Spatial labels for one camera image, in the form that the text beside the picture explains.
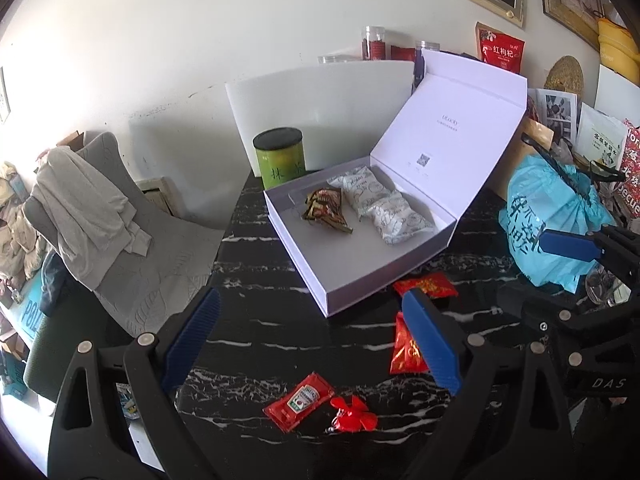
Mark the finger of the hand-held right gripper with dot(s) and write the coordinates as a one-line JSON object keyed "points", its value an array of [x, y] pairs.
{"points": [[565, 245], [550, 310]]}

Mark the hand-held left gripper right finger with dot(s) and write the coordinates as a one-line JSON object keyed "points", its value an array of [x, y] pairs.
{"points": [[432, 345]]}

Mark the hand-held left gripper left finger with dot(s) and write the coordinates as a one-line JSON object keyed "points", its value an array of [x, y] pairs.
{"points": [[192, 340]]}

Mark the red gold snack packet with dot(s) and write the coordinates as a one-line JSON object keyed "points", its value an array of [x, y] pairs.
{"points": [[430, 285], [407, 347]]}

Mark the white gift box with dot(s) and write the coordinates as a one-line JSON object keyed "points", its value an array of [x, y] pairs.
{"points": [[360, 250]]}

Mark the red ketchup packet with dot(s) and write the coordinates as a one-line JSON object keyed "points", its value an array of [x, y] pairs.
{"points": [[300, 400]]}

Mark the white printed bread packet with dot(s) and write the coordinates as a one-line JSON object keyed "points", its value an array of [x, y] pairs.
{"points": [[400, 220], [360, 187]]}

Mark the brown green snack packet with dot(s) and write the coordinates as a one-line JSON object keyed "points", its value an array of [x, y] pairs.
{"points": [[325, 207]]}

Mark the light blue plastic bag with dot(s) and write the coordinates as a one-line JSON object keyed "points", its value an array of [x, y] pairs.
{"points": [[550, 200]]}

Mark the grey chair with clothes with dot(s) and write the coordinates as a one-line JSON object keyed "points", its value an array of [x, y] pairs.
{"points": [[165, 260]]}

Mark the small bin with blue bag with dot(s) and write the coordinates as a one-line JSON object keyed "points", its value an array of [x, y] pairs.
{"points": [[129, 405]]}

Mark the brown paper bag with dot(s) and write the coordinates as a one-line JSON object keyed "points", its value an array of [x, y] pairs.
{"points": [[520, 160]]}

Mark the red printed bag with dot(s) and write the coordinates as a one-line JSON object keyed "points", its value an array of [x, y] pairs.
{"points": [[631, 170]]}

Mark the white snack pouch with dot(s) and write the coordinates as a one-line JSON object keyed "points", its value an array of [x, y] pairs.
{"points": [[602, 135]]}

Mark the black and white photo print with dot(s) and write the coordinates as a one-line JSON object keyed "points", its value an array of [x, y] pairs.
{"points": [[555, 110]]}

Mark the dark green sofa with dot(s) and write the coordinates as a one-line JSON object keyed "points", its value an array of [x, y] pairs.
{"points": [[50, 355]]}

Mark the light blue printed box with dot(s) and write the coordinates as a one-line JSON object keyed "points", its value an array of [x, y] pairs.
{"points": [[35, 305]]}

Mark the light grey garment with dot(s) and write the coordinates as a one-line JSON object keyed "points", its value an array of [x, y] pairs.
{"points": [[85, 210]]}

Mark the round woven mat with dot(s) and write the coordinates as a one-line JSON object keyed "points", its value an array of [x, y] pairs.
{"points": [[564, 74]]}

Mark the pile of clothes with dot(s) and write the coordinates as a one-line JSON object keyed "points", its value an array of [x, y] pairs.
{"points": [[20, 240]]}

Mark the green tea canister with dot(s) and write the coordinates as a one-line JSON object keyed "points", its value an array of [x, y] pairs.
{"points": [[280, 160]]}

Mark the yellow bag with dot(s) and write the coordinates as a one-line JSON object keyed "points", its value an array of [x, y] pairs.
{"points": [[620, 50]]}

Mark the red goji berry bag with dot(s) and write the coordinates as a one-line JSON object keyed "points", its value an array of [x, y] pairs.
{"points": [[500, 50]]}

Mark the dark purple jar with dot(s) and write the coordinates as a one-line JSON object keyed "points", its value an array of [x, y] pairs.
{"points": [[419, 67]]}

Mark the cardboard piece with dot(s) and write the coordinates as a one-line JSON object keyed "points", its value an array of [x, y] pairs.
{"points": [[70, 139]]}

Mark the white curved board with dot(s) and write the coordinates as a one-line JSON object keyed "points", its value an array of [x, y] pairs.
{"points": [[325, 105]]}

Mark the clear jar with red contents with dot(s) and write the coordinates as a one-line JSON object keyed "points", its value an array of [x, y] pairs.
{"points": [[373, 42]]}

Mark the small wall picture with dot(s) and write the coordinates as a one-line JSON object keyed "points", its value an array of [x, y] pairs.
{"points": [[4, 95]]}

